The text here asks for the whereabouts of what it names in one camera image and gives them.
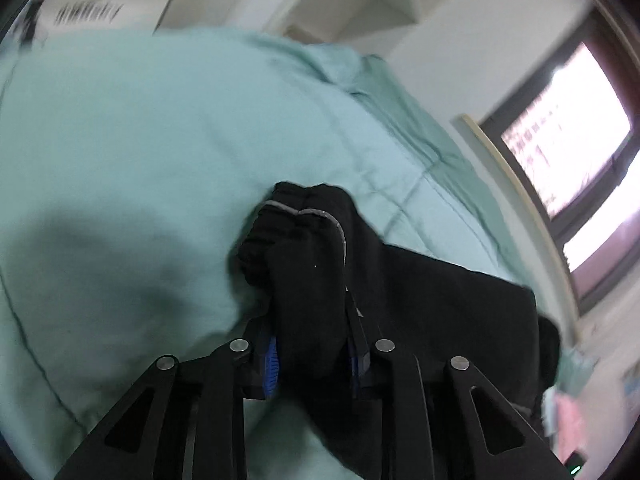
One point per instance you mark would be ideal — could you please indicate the dark framed window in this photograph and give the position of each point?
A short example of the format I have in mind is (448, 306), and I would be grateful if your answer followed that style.
(565, 125)

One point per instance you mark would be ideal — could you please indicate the pink printed cloth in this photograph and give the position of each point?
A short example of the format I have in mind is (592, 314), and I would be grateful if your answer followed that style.
(570, 420)

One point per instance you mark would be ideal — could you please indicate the black pants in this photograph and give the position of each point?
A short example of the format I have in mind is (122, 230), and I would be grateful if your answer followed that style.
(310, 270)

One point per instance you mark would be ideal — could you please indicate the cream wooden ledge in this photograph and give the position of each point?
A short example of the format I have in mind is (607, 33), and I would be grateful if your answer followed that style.
(505, 175)

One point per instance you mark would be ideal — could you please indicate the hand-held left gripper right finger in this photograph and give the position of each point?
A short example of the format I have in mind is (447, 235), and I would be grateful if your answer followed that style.
(356, 366)

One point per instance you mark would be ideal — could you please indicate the teal quilt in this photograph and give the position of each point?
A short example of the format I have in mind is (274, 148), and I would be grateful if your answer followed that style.
(150, 160)

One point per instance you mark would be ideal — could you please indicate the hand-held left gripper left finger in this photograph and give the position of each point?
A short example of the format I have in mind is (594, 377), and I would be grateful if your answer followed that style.
(271, 367)

